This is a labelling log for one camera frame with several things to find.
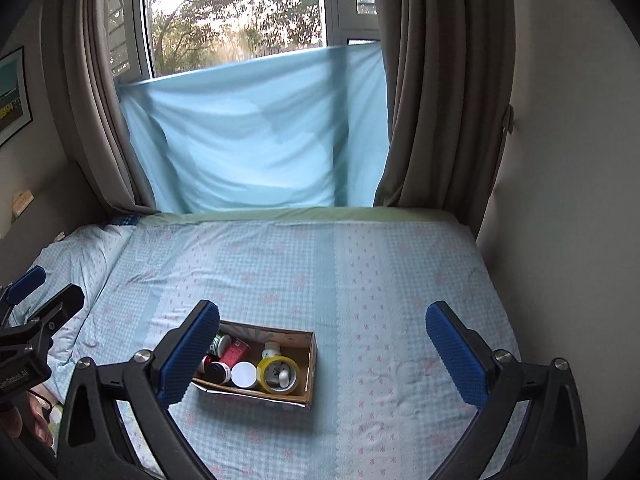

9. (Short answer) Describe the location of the black cosmetic jar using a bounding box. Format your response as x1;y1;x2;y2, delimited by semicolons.
203;361;231;385

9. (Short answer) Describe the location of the white lid green jar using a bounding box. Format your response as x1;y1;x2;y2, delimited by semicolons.
208;333;232;359

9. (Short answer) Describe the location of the red small carton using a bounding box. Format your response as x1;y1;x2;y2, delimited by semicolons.
219;338;252;368

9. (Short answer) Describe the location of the yellow tape roll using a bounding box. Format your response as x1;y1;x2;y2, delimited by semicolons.
257;356;300;396

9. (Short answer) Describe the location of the white vitamin bottle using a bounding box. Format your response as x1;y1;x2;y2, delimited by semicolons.
262;341;281;359

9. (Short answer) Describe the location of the silver tin can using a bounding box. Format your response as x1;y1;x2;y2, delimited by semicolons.
198;354;214;374

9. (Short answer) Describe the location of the person's left hand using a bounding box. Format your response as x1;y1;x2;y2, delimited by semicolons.
1;385;58;448

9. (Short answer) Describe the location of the open cardboard box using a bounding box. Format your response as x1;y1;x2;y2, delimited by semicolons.
192;321;317;408

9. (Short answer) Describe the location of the left brown curtain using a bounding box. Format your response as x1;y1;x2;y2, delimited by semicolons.
41;0;155;214

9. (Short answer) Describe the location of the brown curtain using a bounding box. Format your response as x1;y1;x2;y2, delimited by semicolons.
41;0;155;214
374;0;516;233

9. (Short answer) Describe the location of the light blue hanging sheet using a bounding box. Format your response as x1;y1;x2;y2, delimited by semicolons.
118;42;388;214

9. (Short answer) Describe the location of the right brown curtain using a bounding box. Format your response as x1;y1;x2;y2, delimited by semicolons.
374;0;516;233

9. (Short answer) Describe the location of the small wall label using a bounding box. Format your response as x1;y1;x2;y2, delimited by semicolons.
12;190;34;219

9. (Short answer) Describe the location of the framed wall picture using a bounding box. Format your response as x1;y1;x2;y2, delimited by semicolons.
0;47;32;146

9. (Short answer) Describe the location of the window frame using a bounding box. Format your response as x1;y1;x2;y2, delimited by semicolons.
105;0;378;82

